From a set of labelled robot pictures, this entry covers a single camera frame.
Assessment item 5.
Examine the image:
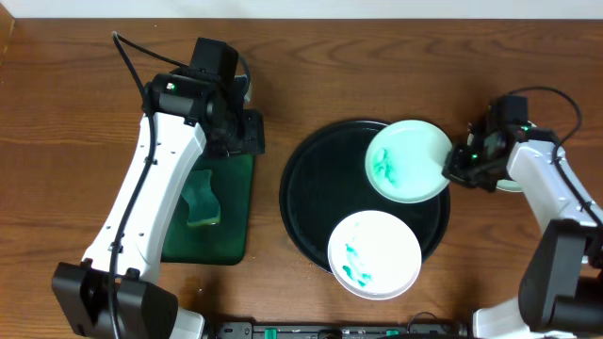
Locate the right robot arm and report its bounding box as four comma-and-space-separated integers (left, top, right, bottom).
443, 92, 602, 338

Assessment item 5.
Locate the round black serving tray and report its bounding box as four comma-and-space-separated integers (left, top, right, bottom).
279, 120, 450, 272

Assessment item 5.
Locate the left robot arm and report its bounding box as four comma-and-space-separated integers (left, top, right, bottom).
52, 38, 265, 338

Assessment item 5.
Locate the green yellow sponge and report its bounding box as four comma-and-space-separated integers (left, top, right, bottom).
181, 169, 221, 227

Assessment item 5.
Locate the mint plate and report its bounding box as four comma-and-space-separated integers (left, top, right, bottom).
365, 120, 452, 203
466, 121, 536, 193

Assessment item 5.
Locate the white plate with green stain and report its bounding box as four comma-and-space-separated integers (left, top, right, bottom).
327, 210, 422, 300

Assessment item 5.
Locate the green rectangular tray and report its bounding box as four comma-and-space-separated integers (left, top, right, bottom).
161, 155, 253, 266

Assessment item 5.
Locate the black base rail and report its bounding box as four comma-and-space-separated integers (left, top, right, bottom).
202, 312, 474, 339

